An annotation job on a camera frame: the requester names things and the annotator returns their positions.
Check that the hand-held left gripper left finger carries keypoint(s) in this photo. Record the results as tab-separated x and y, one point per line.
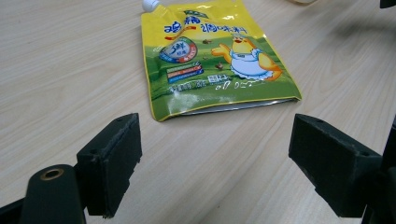
109	161

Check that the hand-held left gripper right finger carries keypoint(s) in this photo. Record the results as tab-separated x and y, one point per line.
333	161

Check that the yellow green seasoning pouch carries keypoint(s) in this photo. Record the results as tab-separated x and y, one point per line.
199	59

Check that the black object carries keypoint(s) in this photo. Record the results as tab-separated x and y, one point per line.
388	3

